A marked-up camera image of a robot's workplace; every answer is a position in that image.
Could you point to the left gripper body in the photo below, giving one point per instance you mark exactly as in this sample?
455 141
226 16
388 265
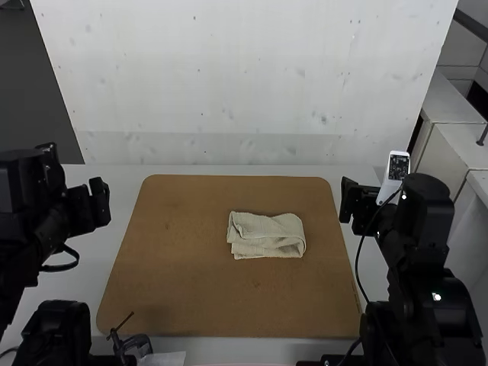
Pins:
78 209

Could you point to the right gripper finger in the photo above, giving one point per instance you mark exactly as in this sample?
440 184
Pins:
347 198

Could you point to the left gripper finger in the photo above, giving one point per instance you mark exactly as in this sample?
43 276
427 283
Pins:
101 202

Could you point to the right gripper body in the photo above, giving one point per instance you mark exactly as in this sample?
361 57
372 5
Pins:
366 213

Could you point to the pale towel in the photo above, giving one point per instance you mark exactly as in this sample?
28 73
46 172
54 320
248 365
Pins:
267 234

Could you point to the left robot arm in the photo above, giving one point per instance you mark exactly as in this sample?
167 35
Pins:
26 213

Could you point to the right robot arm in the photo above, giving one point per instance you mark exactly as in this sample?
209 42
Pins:
423 248

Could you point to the cork mat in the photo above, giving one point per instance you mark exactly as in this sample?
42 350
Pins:
190 267

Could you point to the black clamp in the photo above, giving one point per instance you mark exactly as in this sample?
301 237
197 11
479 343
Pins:
129 345

